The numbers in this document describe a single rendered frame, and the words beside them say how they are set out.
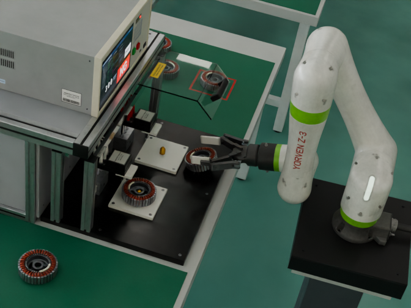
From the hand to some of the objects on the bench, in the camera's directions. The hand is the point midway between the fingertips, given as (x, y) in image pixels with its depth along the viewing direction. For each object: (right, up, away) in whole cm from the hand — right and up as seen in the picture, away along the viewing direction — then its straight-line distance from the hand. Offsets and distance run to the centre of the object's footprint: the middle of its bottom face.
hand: (200, 150), depth 261 cm
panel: (-41, -2, 0) cm, 41 cm away
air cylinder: (-34, -12, -10) cm, 38 cm away
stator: (0, -5, +4) cm, 6 cm away
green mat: (-22, +33, +51) cm, 65 cm away
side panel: (-64, -18, -21) cm, 70 cm away
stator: (-20, -15, -13) cm, 28 cm away
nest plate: (-14, -2, +7) cm, 15 cm away
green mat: (-57, -42, -48) cm, 85 cm away
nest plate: (-20, -16, -12) cm, 29 cm away
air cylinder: (-28, +2, +8) cm, 29 cm away
